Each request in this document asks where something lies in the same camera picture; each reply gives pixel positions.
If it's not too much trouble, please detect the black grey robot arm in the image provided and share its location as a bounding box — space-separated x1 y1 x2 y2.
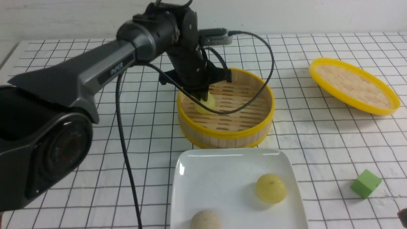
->
0 1 232 212

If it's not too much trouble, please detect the beige steamed bun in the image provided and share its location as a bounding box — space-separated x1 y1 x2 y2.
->
190 210 222 229

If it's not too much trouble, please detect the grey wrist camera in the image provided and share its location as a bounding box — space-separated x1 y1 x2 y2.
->
198 28 233 46

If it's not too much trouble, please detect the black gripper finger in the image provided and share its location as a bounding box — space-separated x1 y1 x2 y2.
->
194 88 209 101

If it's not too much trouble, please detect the yellow steamed bun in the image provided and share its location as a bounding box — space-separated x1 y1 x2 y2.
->
194 93 216 115
256 174 287 205

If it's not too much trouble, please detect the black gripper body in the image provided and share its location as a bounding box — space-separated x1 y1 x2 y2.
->
159 48 232 93

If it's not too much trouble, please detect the green cube block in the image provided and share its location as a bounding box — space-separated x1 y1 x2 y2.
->
350 169 382 199

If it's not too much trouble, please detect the yellow rimmed bamboo steamer lid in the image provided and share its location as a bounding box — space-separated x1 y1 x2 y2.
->
309 58 401 116

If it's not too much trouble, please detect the white square plate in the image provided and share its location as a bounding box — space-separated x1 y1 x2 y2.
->
170 148 309 229

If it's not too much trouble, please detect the yellow rimmed bamboo steamer basket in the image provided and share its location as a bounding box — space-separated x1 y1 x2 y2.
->
177 68 275 149

